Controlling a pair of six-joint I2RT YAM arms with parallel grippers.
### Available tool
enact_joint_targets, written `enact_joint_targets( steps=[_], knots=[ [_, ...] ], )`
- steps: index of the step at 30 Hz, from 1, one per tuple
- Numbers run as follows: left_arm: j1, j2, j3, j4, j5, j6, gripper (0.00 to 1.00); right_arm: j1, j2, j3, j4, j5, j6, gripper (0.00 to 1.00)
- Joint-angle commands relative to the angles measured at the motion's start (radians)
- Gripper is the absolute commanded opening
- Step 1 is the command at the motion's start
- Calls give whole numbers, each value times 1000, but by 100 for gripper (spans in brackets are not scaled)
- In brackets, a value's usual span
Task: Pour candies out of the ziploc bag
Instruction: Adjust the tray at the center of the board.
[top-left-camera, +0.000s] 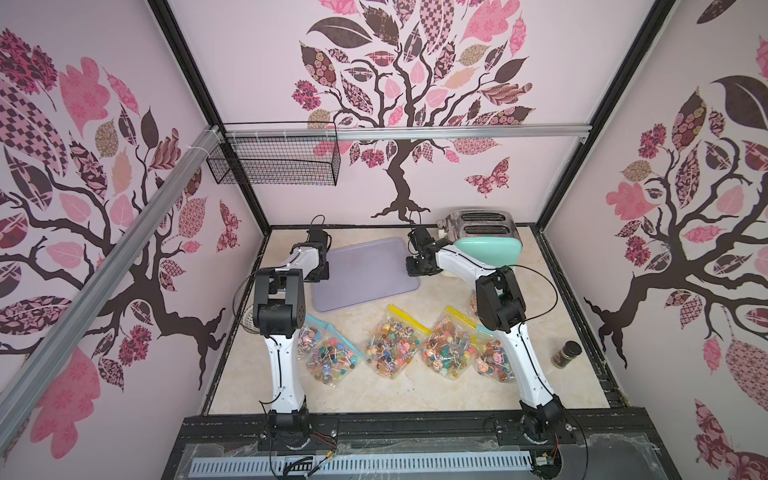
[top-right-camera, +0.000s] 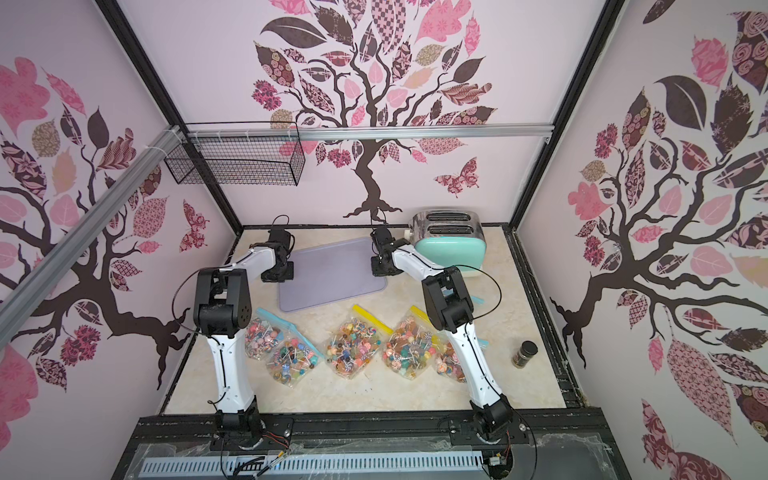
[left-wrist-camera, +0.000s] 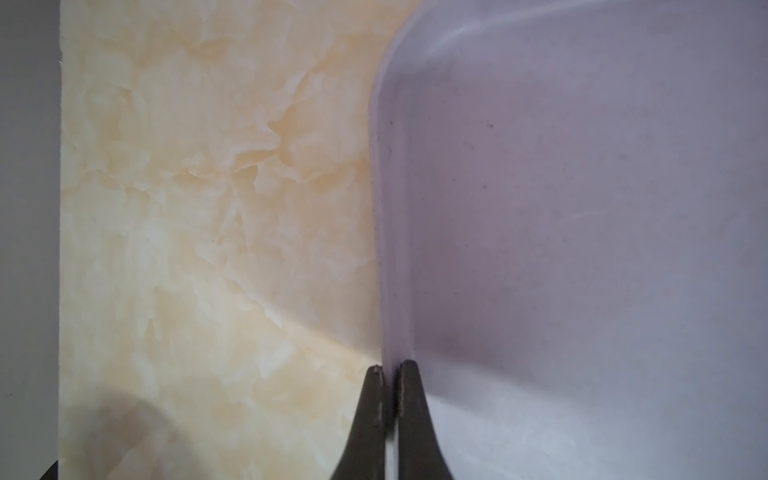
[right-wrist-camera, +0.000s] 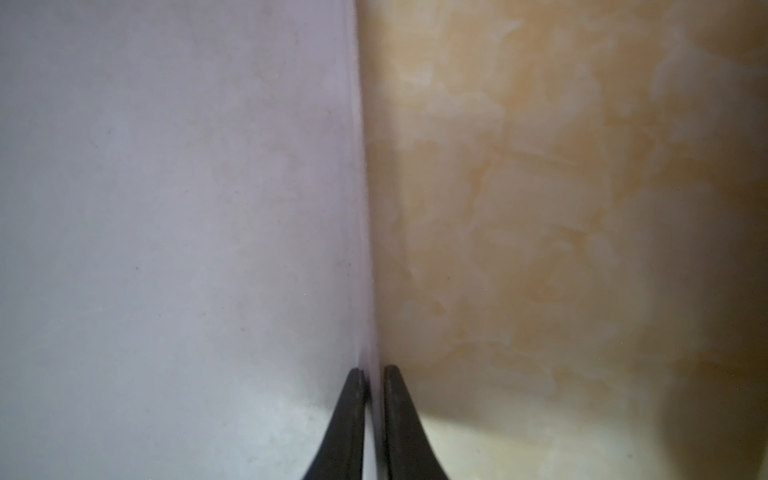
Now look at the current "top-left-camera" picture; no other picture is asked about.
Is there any aluminium rail left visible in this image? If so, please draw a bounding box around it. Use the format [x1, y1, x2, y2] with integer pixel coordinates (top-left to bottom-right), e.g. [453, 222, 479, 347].
[1, 125, 221, 448]

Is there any yellow-zip candy bag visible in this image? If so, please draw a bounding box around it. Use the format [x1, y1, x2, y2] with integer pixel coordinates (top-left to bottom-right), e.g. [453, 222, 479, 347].
[422, 306, 478, 380]
[364, 305, 431, 379]

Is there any blue-zip candy bag front left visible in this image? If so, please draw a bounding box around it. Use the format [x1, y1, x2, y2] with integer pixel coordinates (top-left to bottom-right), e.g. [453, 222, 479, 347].
[305, 329, 363, 387]

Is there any blue-zip candy bag back right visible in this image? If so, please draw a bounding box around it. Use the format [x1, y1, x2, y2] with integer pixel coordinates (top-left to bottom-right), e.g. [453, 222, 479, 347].
[469, 291, 478, 317]

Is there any blue-zip candy bag front right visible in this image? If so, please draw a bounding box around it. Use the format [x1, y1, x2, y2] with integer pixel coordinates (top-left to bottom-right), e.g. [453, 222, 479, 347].
[474, 336, 515, 383]

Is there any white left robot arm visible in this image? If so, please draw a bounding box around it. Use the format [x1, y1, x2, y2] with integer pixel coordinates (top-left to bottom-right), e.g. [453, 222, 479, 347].
[251, 227, 332, 438]

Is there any aluminium rail back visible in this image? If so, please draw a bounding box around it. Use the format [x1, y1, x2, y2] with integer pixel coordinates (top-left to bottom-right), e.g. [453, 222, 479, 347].
[226, 124, 592, 141]

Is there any purple plastic tray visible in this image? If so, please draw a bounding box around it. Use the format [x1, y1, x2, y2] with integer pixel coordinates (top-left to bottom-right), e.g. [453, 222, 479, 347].
[311, 237, 420, 313]

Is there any black wire basket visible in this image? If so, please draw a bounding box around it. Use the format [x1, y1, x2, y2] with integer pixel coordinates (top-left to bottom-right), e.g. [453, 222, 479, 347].
[207, 120, 341, 186]

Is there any white round strainer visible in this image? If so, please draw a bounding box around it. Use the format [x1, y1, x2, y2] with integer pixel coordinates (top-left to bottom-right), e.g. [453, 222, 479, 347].
[240, 305, 259, 335]

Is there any blue-zip candy bag far left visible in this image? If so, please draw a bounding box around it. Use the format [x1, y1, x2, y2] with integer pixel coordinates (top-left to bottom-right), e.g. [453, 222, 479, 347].
[297, 315, 327, 360]

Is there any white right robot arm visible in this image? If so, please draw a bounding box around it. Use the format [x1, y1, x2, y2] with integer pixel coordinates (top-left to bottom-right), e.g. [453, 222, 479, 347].
[406, 226, 566, 444]

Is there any mint green toaster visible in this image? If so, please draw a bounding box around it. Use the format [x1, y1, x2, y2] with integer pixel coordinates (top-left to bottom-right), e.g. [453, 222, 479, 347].
[437, 209, 523, 267]

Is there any blue-zip candy bag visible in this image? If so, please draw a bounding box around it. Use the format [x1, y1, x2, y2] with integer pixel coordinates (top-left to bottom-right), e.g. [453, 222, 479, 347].
[469, 291, 478, 317]
[474, 336, 515, 383]
[297, 315, 327, 360]
[305, 329, 363, 387]

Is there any aluminium rail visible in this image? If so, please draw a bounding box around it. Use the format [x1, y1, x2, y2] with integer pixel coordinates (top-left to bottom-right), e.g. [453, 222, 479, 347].
[226, 124, 592, 141]
[1, 125, 221, 448]

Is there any white slotted cable duct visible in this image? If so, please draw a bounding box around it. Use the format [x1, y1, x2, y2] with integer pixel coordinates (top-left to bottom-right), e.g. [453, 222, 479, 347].
[186, 451, 533, 479]

